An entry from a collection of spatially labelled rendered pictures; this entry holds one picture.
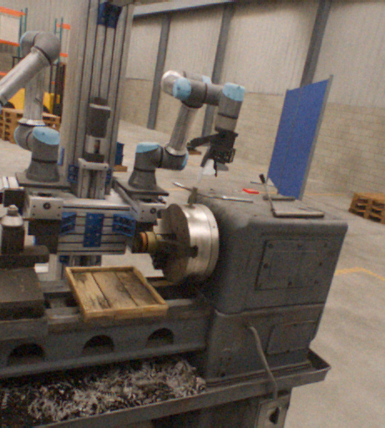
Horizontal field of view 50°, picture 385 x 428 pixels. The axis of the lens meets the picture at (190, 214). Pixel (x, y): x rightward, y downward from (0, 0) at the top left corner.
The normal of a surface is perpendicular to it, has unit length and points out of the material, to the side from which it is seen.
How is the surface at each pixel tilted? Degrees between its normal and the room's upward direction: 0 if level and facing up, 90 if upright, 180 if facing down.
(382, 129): 90
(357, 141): 90
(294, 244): 90
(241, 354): 90
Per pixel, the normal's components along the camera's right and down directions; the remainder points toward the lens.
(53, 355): 0.45, 0.28
